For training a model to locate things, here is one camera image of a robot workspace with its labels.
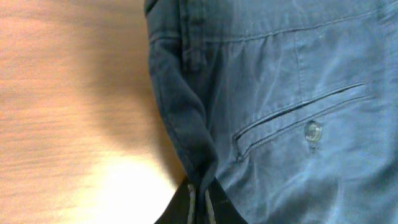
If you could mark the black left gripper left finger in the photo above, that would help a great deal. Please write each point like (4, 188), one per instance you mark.
(182, 208)

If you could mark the dark teal blue shorts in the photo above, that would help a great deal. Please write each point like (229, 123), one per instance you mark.
(290, 104)

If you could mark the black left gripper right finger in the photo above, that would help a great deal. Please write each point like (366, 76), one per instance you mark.
(219, 209)

